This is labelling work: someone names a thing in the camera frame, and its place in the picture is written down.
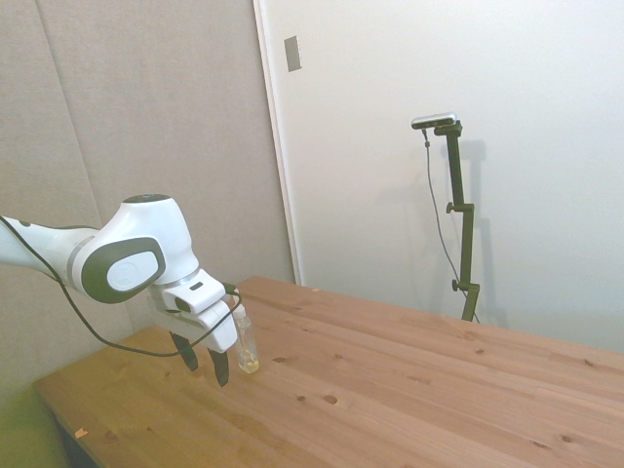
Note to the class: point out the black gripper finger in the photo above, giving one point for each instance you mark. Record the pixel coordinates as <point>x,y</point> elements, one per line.
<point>187,355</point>
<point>222,368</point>

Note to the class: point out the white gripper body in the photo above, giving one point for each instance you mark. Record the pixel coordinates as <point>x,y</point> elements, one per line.
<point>214,327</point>

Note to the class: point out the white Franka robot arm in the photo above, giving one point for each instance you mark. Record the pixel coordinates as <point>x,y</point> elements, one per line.
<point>141,229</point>

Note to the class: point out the clear sanitizer bottle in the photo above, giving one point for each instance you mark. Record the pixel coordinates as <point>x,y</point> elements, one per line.
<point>247,350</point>

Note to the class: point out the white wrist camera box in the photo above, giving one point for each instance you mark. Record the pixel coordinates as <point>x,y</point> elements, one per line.
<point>195,294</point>

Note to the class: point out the white door frame strip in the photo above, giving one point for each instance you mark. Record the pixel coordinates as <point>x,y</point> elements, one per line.
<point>279,141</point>

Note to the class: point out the black camera stand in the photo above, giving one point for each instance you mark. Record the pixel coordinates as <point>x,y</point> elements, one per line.
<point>463,219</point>

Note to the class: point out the grey wall switch plate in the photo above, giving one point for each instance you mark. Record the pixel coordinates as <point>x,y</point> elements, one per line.
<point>293,53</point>

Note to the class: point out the grey exterior camera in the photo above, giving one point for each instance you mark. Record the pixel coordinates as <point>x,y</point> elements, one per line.
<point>435,120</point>

